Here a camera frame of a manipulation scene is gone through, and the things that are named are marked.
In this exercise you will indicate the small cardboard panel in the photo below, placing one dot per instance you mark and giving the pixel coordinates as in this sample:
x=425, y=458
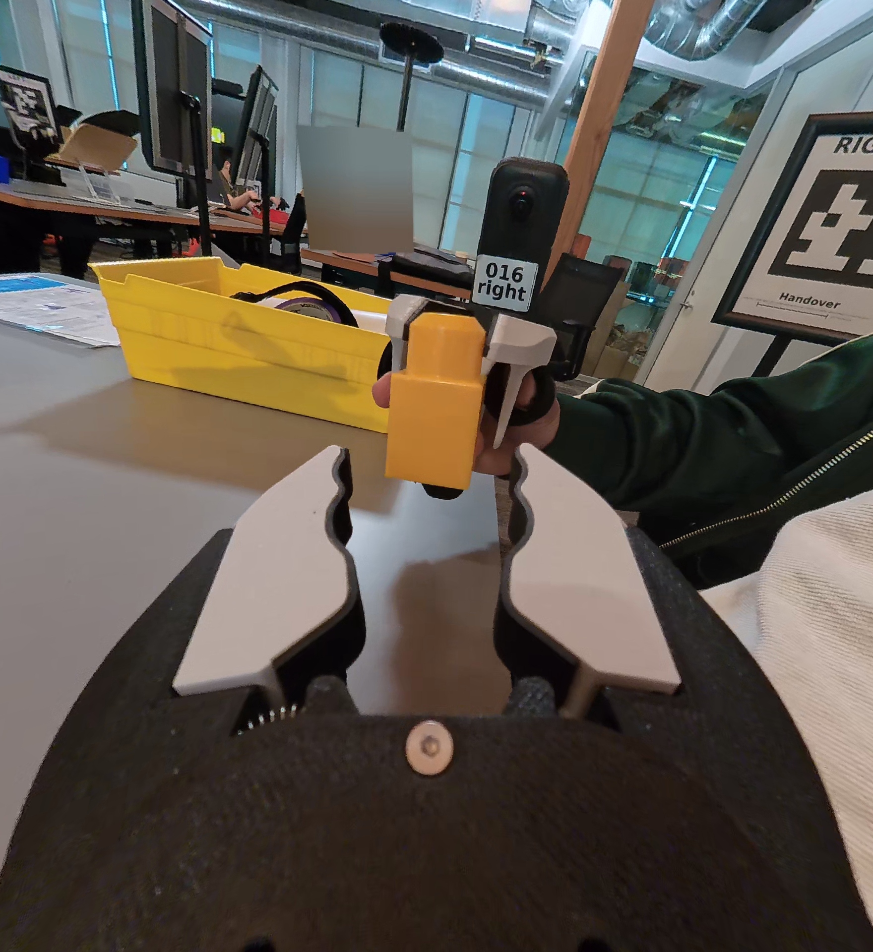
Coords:
x=98, y=145

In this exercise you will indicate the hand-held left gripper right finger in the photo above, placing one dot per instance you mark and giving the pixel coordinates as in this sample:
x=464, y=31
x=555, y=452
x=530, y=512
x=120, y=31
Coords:
x=585, y=587

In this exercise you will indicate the red box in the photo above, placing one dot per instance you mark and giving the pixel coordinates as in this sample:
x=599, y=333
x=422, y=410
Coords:
x=276, y=216

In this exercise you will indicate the yellow toy block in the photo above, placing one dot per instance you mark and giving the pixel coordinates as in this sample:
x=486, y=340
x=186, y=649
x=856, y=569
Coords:
x=433, y=424

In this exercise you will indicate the yellow storage bin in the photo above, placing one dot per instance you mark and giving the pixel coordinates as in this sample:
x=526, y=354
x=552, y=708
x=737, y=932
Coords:
x=206, y=349

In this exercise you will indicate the silver ventilation ducts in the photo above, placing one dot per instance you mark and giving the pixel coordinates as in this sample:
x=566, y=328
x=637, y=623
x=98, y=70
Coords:
x=630, y=44

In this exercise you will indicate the grey desk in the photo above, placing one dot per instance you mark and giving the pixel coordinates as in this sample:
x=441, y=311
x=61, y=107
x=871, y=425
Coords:
x=109, y=483

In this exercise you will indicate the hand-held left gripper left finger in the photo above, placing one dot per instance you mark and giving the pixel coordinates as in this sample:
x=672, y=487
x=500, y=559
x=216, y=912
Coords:
x=280, y=580

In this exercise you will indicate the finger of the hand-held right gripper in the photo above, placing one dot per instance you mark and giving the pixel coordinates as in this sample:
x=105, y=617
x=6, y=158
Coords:
x=399, y=327
x=522, y=342

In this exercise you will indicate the wooden post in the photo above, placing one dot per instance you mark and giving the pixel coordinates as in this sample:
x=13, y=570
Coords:
x=607, y=111

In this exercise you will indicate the black disc pole fixture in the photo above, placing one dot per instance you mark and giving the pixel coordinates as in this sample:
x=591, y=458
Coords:
x=410, y=41

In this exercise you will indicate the black office chair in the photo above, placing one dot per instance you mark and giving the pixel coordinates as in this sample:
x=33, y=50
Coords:
x=581, y=297

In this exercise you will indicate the person's right hand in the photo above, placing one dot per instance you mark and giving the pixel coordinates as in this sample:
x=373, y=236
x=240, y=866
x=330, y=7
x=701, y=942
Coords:
x=492, y=457

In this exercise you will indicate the black monitor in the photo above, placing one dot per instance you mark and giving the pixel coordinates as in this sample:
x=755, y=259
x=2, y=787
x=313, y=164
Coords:
x=258, y=126
x=176, y=82

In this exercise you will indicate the black bag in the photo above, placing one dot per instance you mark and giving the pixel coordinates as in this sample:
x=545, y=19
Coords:
x=429, y=264

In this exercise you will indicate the printed paper sheet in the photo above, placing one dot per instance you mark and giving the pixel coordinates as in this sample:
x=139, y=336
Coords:
x=35, y=305

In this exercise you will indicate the person's right forearm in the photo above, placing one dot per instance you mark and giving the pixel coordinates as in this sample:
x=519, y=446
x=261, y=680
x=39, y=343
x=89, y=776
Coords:
x=704, y=431

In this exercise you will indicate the black framed marker sign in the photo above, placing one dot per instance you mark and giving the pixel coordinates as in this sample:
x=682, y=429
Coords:
x=31, y=104
x=838, y=223

